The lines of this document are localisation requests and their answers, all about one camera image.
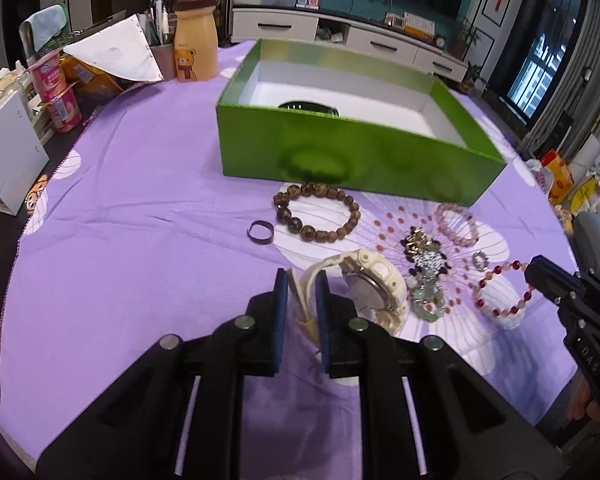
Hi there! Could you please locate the small dark ring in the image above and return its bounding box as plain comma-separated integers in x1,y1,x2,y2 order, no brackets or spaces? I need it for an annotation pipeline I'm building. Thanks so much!
246,219,275,246

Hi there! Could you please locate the cream white wristwatch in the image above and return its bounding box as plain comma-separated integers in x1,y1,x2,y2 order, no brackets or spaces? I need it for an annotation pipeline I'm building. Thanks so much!
288,249,408,349

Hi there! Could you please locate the red pink bead bracelet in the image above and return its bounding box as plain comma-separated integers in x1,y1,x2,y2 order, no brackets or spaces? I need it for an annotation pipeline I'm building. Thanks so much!
471,259,537,319

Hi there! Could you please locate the brown wooden bead bracelet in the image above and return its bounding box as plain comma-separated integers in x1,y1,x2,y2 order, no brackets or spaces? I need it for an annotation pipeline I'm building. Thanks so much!
272,181,362,244

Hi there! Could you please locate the green jade pendant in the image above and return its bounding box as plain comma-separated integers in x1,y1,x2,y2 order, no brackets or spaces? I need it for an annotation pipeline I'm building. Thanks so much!
410,280,445,323

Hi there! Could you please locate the black white bead necklace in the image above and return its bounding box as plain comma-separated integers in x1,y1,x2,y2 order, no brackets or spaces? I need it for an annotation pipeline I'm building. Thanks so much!
398,226,454,281

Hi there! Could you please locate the black wristwatch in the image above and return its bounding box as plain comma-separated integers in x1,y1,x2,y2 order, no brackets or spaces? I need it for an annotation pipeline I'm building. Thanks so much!
278,101,339,117

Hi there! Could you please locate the right human hand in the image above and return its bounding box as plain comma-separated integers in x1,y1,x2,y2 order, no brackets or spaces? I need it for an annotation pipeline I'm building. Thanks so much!
567,379,600,424

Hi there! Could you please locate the plastic bag of snacks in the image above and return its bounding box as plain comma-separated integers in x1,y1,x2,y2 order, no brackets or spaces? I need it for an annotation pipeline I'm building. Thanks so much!
526,150,600,223

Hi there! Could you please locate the purple floral tablecloth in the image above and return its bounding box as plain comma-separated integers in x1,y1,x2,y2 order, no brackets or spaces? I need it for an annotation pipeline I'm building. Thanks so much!
0,39,581,478

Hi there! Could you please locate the green cardboard box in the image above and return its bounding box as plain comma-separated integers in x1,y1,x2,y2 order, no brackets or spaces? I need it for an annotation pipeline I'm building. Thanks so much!
215,39,506,206

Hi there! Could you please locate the yellow bear bottle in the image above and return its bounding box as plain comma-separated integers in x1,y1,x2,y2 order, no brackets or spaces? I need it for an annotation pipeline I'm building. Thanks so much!
173,0,219,82

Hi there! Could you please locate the potted plant right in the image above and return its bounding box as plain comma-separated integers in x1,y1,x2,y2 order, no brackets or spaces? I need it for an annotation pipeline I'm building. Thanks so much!
448,18,482,61

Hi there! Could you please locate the white TV cabinet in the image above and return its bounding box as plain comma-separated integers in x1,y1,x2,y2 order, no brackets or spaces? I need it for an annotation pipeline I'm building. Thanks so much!
232,6,468,82

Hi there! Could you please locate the pink yogurt cup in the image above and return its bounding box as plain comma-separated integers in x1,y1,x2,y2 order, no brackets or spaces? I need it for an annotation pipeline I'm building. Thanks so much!
46,84,82,133
28,50,68,103

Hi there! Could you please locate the white paper sheet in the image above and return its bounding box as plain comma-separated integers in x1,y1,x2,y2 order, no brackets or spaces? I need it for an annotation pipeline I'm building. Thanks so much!
64,15,163,82

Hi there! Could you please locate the pen holder cup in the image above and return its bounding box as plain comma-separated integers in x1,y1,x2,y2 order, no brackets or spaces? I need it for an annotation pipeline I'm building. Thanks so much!
137,0,176,80

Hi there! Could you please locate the white small box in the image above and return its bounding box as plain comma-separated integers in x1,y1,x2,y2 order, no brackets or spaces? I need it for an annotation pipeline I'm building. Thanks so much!
0,94,48,216

